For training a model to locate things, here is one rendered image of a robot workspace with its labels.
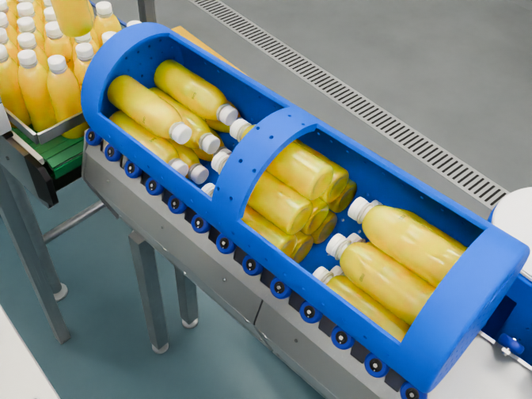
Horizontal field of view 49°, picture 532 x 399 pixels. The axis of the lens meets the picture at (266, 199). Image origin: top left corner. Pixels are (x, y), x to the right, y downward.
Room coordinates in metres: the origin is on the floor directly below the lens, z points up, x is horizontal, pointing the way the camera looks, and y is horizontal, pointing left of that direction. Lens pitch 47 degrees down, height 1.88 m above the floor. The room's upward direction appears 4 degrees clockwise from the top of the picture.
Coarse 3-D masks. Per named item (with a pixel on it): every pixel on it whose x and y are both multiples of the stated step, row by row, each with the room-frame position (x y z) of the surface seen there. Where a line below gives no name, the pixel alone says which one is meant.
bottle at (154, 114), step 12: (120, 84) 0.98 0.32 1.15; (132, 84) 0.98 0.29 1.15; (108, 96) 0.97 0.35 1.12; (120, 96) 0.96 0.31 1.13; (132, 96) 0.95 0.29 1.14; (144, 96) 0.94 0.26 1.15; (156, 96) 0.95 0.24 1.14; (120, 108) 0.95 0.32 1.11; (132, 108) 0.92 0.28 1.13; (144, 108) 0.91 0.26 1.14; (156, 108) 0.91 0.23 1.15; (168, 108) 0.91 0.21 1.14; (144, 120) 0.90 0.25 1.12; (156, 120) 0.89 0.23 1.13; (168, 120) 0.88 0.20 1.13; (180, 120) 0.90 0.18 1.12; (156, 132) 0.88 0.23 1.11; (168, 132) 0.88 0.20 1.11
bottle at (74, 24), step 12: (60, 0) 1.07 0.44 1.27; (72, 0) 1.08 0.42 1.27; (84, 0) 1.10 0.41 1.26; (60, 12) 1.08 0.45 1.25; (72, 12) 1.08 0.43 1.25; (84, 12) 1.10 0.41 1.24; (60, 24) 1.09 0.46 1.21; (72, 24) 1.08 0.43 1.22; (84, 24) 1.09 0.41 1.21; (72, 36) 1.08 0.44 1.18
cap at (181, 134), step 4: (180, 124) 0.88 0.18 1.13; (176, 128) 0.87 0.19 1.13; (180, 128) 0.87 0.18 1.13; (184, 128) 0.87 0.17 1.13; (188, 128) 0.88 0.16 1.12; (176, 132) 0.86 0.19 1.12; (180, 132) 0.86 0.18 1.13; (184, 132) 0.87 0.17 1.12; (188, 132) 0.88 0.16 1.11; (172, 136) 0.87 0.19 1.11; (176, 136) 0.86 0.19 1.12; (180, 136) 0.86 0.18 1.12; (184, 136) 0.87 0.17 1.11; (188, 136) 0.88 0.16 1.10; (176, 140) 0.86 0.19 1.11; (180, 140) 0.86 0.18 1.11; (184, 140) 0.87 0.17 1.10
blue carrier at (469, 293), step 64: (128, 64) 1.04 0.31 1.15; (192, 64) 1.13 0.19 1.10; (256, 128) 0.77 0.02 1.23; (320, 128) 0.80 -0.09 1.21; (192, 192) 0.72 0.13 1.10; (384, 192) 0.78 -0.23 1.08; (256, 256) 0.62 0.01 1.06; (320, 256) 0.71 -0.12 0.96; (512, 256) 0.52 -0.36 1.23; (448, 320) 0.43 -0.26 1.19
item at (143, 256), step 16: (144, 240) 0.98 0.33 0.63; (144, 256) 0.97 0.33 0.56; (144, 272) 0.96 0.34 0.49; (144, 288) 0.97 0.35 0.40; (160, 288) 1.00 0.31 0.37; (144, 304) 0.98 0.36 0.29; (160, 304) 0.99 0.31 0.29; (160, 320) 0.98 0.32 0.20; (160, 336) 0.97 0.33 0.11; (160, 352) 0.97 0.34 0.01
